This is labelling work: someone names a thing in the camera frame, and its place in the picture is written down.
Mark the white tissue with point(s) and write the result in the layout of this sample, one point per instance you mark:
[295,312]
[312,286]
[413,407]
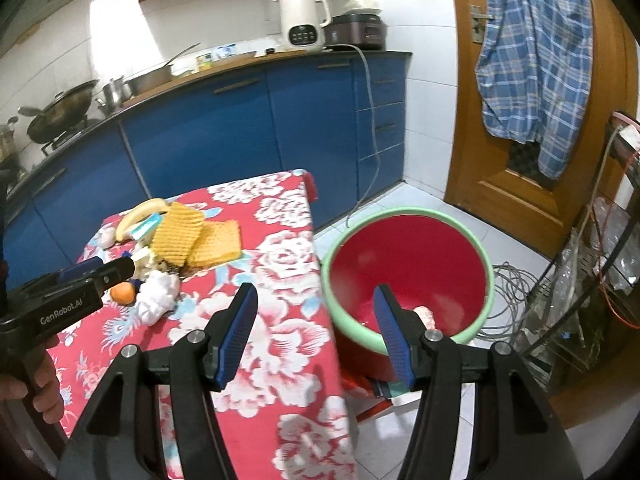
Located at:
[157,295]

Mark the black wok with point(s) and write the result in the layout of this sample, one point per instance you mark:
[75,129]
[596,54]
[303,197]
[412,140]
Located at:
[60,110]

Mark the steel pot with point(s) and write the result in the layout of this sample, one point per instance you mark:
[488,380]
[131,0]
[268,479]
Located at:
[114,92]

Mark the blue kitchen cabinet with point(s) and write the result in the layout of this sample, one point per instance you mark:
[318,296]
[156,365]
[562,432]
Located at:
[200,135]

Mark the blue plaid shirt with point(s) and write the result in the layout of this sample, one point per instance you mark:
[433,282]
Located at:
[530,60]

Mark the small orange fruit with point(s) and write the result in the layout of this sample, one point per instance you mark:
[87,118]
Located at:
[122,294]

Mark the blue white packet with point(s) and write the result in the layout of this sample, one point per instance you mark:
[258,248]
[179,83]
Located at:
[226,52]

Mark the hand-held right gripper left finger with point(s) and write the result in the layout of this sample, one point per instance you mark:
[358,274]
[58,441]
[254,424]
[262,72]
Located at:
[235,340]

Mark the red bucket with green rim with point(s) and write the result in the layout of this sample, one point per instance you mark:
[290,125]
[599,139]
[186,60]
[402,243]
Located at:
[425,260]

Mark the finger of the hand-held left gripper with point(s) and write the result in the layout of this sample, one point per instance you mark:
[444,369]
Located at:
[77,266]
[117,272]

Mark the person's left hand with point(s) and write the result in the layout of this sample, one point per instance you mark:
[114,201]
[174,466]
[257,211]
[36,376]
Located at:
[50,385]

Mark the wooden door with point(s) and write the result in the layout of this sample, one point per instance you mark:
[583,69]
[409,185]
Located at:
[525,200]

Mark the small crumpled paper ball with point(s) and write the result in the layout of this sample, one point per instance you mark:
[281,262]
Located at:
[427,316]

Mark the steel wool scourer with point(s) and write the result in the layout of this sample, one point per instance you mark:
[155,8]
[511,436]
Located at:
[176,272]

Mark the dark patterned cloth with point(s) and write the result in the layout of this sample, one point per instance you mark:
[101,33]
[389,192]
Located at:
[522,160]

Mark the yellow banana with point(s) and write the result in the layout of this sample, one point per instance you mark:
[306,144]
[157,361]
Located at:
[137,212]

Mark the white electric kettle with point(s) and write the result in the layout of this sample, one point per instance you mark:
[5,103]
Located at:
[300,20]

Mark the pale peel scrap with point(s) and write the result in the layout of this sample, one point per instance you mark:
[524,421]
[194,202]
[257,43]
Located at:
[144,260]

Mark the black metal rack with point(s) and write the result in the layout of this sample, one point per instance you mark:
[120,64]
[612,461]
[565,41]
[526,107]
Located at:
[550,280]

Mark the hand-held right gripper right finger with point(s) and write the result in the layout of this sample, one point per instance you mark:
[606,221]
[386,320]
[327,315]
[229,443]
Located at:
[395,340]

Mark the gas stove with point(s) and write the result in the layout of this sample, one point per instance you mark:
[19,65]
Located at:
[75,132]

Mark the dark rice cooker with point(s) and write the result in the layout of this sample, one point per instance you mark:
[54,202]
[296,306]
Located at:
[355,32]

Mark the teal toothpaste box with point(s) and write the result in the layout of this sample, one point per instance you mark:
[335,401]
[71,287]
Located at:
[147,225]

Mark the red floral tablecloth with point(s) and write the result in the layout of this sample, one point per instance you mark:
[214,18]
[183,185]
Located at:
[280,260]

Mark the small white lump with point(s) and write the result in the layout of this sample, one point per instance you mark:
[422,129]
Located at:
[107,239]

